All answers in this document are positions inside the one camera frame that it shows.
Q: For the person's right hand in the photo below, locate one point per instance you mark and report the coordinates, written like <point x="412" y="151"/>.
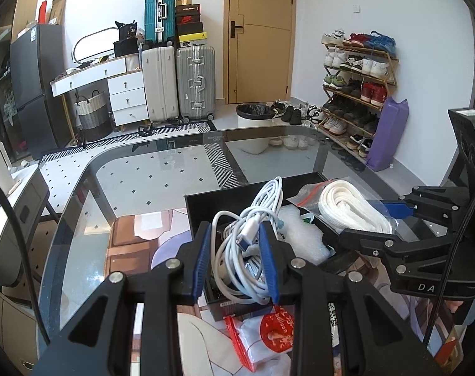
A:
<point x="453" y="305"/>

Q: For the white hard suitcase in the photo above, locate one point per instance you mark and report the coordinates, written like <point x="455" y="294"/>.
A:
<point x="158" y="68"/>

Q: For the black refrigerator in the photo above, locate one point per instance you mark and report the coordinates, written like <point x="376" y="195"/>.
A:
<point x="36" y="60"/>

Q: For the black cardboard box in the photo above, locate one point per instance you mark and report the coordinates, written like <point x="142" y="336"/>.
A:
<point x="236" y="284"/>

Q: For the white dresser desk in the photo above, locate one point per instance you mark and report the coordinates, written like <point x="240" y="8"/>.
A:
<point x="121" y="80"/>

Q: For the purple bag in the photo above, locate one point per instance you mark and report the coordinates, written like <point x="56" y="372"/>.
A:
<point x="391" y="125"/>

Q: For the green white snack packet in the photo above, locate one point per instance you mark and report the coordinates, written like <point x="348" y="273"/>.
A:
<point x="334" y="329"/>

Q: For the wooden door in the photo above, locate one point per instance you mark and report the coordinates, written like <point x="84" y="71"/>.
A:
<point x="258" y="50"/>

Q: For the white trash bin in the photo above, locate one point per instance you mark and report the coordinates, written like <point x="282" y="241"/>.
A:
<point x="254" y="115"/>

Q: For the wooden shoe rack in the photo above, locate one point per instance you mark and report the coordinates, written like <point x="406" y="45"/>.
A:
<point x="360" y="77"/>

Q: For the black cat bag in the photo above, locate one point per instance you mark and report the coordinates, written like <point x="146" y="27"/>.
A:
<point x="127" y="41"/>

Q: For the white foam block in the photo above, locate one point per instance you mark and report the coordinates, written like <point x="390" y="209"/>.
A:
<point x="305" y="238"/>

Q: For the teal hard suitcase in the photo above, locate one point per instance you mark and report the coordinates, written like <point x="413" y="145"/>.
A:
<point x="159" y="21"/>

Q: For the woven laundry basket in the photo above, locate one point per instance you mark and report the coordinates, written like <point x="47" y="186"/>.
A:
<point x="93" y="116"/>

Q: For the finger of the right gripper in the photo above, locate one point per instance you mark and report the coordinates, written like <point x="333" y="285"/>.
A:
<point x="433" y="204"/>
<point x="425" y="258"/>

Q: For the red white balloon packet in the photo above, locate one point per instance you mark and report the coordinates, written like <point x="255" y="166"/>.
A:
<point x="258" y="339"/>

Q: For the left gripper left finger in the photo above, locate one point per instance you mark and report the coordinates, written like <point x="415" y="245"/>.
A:
<point x="98" y="339"/>

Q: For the silver aluminium suitcase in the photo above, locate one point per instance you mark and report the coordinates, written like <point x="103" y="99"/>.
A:
<point x="196" y="82"/>

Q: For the oval mirror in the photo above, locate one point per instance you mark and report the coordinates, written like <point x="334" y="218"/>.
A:
<point x="95" y="45"/>

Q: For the stacked shoe boxes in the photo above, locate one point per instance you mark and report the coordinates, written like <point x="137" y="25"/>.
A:
<point x="189" y="24"/>

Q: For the grey side cabinet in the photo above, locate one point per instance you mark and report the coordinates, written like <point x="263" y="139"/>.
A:
<point x="29" y="199"/>

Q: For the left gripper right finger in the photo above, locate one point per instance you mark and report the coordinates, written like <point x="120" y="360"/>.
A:
<point x="373" y="338"/>

